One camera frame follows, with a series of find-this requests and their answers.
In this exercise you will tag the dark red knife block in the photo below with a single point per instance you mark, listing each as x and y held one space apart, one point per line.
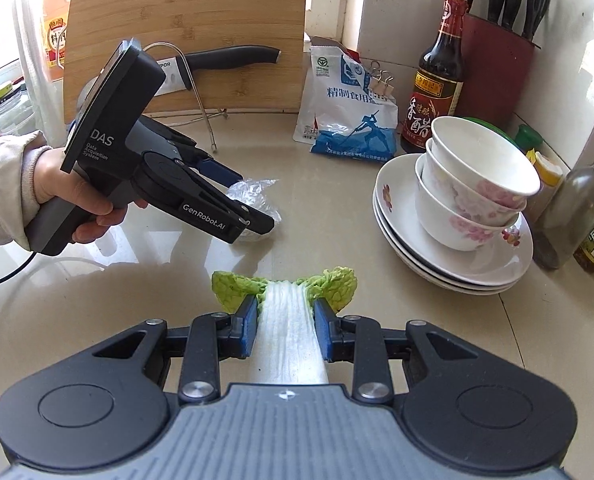
497 70

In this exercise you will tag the clear bottle with red cap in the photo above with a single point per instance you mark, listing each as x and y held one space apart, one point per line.
572 210

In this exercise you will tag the white floral plate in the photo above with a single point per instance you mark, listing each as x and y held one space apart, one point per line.
397 195
457 291
427 277

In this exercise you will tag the napa cabbage leaf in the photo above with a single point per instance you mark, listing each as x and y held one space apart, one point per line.
289 320

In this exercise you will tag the person's left forearm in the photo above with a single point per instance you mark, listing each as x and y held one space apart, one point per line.
2 185

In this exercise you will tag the white and blue salt bag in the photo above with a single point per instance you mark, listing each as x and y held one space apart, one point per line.
347 120

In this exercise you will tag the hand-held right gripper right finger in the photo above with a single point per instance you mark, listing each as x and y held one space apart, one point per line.
323 330

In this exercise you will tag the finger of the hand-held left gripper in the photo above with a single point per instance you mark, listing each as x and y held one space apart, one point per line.
212 212
222 170

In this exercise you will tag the white hanging cloth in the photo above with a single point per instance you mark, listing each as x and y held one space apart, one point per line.
27 50

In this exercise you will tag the orange-labelled oil jug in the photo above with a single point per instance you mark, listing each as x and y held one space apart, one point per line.
56 40

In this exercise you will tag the person's left hand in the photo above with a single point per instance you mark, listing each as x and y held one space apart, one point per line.
97 210

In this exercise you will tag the clear plastic bag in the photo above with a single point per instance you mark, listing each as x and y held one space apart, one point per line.
262 195

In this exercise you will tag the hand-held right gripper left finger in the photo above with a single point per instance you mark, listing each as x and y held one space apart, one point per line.
249 325

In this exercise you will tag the dark vinegar bottle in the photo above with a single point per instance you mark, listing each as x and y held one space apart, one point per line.
434 100

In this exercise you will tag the wooden cutting board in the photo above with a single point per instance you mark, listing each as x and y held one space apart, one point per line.
177 10

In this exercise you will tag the clear plastic jar green lid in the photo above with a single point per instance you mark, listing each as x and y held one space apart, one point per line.
4 115

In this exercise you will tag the white floral bowl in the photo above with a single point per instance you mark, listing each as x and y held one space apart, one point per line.
452 235
482 160
457 205

